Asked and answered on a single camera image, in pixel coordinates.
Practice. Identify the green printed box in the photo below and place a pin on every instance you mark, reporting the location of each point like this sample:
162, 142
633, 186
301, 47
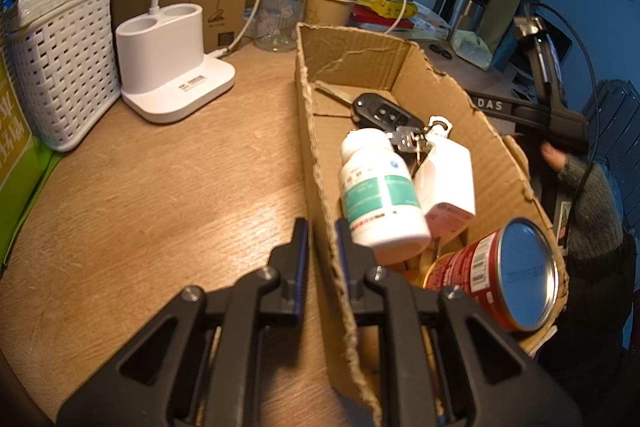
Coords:
17, 162

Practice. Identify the pale yellow tissue pack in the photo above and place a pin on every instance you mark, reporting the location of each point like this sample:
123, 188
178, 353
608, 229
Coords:
470, 48

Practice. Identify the black monitor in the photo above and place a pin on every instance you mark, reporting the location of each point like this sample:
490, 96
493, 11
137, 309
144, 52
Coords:
562, 49

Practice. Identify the cardboard box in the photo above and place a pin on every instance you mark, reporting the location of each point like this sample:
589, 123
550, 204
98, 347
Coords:
360, 57

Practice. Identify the white pill bottle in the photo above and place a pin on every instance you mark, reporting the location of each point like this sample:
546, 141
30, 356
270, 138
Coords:
380, 197

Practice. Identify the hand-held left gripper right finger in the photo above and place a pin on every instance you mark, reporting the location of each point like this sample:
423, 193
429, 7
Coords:
342, 257

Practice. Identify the white tissue packs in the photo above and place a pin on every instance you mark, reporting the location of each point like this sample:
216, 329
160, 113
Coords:
40, 2

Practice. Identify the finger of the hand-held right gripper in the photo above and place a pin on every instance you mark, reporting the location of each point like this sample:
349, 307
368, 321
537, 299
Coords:
492, 105

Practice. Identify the white desk lamp base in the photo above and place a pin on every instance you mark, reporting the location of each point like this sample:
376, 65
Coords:
160, 52

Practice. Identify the person's dark clothing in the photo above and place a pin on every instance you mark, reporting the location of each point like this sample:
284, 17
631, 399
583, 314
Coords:
590, 307

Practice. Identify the white woven basket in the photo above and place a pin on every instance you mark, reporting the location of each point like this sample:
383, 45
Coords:
65, 62

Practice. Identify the black car key fob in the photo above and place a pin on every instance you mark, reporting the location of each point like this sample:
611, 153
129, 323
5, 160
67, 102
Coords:
380, 111

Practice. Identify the clear printed glass bottle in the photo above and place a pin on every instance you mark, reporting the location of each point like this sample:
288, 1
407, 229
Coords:
277, 17

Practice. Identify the yellow packet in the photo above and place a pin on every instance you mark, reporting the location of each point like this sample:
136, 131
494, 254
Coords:
385, 7

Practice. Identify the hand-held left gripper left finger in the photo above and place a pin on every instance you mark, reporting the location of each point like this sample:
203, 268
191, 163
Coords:
300, 257

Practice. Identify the steel thermos cup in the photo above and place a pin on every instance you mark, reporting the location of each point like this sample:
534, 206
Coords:
469, 14

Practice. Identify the red book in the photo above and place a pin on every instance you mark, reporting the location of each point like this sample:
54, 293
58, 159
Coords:
362, 18

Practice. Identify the black scissors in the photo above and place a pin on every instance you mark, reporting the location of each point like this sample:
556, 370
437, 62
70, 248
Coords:
441, 51

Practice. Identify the red tin can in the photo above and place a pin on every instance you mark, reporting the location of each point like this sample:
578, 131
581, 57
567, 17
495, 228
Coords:
470, 272

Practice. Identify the white pink carton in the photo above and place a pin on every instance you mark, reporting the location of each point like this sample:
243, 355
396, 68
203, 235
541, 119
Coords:
447, 177

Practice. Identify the white wipes pack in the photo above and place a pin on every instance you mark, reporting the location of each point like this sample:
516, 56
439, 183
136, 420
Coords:
430, 23

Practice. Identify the person's right hand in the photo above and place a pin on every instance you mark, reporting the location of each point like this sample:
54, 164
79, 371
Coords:
554, 157

